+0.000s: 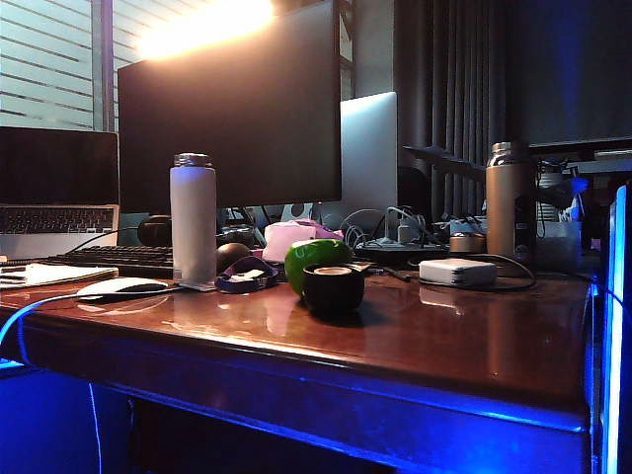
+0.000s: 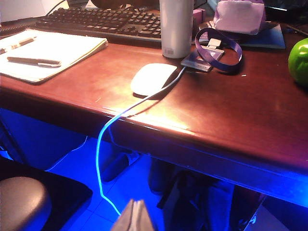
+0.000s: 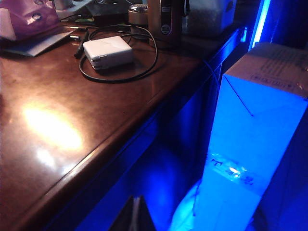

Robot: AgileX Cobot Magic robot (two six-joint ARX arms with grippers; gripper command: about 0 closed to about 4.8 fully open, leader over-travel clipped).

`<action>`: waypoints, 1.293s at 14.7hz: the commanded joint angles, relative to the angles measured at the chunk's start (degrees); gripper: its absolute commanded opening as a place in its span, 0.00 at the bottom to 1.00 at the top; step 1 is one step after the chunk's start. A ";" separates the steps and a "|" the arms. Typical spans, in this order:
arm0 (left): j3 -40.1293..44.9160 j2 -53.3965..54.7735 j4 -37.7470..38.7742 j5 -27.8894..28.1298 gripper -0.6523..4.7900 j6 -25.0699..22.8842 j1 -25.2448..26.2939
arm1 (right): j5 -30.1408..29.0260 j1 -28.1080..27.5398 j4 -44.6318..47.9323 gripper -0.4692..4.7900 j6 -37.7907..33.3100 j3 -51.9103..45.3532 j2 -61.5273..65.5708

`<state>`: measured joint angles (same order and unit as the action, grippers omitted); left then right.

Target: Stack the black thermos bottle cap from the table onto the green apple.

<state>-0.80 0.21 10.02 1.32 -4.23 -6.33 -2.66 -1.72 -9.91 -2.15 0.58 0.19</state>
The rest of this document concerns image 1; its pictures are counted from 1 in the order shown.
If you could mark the black keyboard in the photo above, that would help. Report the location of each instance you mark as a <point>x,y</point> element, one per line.
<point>118,257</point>

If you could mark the black thermos bottle cap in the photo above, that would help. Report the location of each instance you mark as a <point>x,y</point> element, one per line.
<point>333,295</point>

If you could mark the large black monitor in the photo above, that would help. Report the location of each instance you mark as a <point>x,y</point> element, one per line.
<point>227,123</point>

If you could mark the clear plastic container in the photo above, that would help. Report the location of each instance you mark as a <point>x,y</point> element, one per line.
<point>558,242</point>

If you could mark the green apple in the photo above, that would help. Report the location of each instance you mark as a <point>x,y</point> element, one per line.
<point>306,257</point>

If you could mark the bronze thermos bottle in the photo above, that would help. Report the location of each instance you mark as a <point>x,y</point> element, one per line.
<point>501,207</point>

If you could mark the bronze bottle cap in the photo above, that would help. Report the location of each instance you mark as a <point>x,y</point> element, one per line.
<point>466,243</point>

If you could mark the white notebook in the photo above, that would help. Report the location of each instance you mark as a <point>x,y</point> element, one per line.
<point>54,274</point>

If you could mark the white thermos bottle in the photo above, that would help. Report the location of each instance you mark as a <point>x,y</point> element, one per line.
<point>193,222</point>

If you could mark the dark brown round object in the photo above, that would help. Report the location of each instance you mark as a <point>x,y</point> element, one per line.
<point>232,254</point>

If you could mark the black power strip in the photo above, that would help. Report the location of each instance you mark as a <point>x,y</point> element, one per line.
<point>395,252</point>

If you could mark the pink cloth bundle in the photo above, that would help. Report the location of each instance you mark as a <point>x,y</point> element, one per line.
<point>286,242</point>

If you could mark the blue lit vertical post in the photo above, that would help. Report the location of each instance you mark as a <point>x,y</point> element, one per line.
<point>614,321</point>

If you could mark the dark curtain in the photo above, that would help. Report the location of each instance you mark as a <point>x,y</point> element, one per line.
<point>454,74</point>

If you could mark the white charger plug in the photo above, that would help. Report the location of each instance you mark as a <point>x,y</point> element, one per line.
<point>405,231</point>

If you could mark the white power adapter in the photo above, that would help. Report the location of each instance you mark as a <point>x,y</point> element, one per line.
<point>456,272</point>

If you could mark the upright silver laptop lid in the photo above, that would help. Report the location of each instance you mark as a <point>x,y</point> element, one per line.
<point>370,158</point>

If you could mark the open silver laptop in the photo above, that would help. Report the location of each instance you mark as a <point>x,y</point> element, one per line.
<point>59,168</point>

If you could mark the white computer mouse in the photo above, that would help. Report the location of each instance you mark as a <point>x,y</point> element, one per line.
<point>118,286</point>

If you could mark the black round speaker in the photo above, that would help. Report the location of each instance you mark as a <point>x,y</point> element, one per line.
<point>155,229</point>

